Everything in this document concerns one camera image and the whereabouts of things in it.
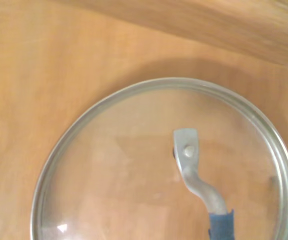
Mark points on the large wooden butcher block board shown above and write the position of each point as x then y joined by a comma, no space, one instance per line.
46,62

